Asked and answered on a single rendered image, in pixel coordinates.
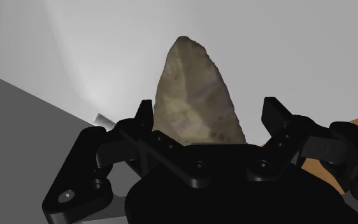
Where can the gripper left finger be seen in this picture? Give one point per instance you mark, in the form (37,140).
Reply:
(126,145)

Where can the grey-brown pointed stone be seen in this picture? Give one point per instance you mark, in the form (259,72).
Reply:
(194,102)

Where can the small grey flat object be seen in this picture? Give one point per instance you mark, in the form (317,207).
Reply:
(104,121)

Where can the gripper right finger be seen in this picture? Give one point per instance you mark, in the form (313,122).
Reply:
(290,136)

